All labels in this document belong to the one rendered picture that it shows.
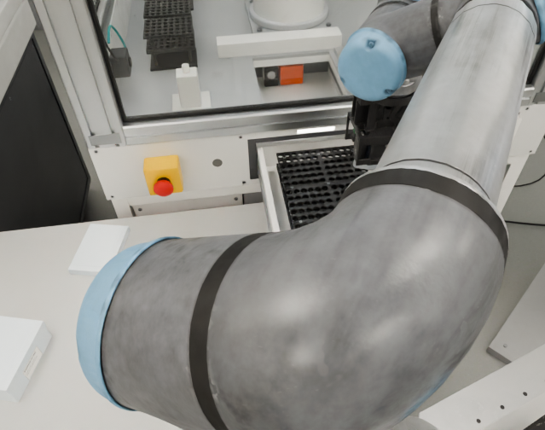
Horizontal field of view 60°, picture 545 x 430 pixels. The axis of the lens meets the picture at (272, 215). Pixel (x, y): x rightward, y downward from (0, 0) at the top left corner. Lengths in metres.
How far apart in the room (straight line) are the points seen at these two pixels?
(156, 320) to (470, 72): 0.26
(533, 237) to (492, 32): 1.92
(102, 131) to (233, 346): 0.82
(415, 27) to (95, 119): 0.64
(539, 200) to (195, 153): 1.81
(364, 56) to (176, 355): 0.38
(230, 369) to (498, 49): 0.29
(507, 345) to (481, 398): 0.98
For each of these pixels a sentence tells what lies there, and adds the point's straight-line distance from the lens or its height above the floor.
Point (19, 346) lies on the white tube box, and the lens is 0.93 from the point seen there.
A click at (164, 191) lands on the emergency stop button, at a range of 0.99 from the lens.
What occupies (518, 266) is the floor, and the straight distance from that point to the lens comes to 2.16.
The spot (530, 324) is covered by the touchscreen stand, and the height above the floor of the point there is 0.04.
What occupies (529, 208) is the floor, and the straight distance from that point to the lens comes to 2.42.
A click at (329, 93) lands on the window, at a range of 0.99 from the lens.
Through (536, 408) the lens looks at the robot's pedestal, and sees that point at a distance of 0.93.
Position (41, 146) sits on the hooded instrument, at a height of 0.52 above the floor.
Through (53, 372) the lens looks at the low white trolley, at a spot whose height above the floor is 0.76.
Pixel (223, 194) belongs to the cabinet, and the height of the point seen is 0.77.
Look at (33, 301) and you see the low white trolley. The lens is 1.04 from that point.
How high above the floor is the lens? 1.54
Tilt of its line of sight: 47 degrees down
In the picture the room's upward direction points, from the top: 1 degrees counter-clockwise
